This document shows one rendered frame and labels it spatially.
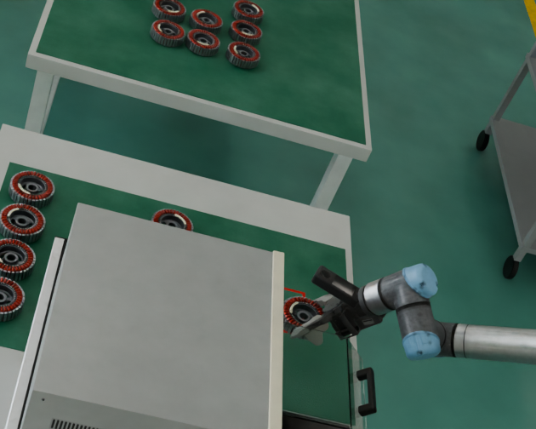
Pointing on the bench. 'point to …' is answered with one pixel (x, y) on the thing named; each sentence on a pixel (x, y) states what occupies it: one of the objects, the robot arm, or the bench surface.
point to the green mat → (85, 191)
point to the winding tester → (159, 331)
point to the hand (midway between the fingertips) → (300, 318)
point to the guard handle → (367, 391)
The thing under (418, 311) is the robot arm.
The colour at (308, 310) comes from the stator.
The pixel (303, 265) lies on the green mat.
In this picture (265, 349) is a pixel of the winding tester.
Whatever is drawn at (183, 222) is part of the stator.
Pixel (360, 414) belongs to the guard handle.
